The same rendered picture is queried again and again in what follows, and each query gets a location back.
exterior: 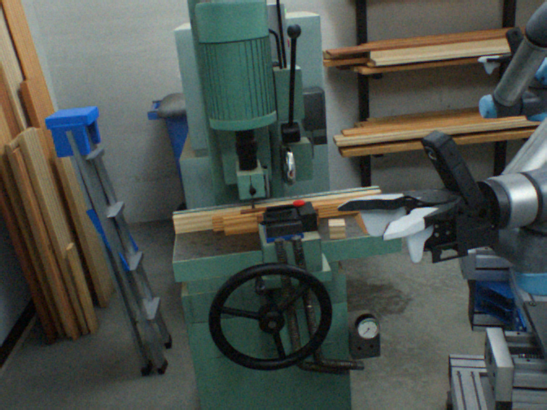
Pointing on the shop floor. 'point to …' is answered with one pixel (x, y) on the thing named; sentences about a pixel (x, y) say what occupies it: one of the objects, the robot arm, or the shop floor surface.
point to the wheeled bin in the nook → (170, 102)
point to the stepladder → (67, 121)
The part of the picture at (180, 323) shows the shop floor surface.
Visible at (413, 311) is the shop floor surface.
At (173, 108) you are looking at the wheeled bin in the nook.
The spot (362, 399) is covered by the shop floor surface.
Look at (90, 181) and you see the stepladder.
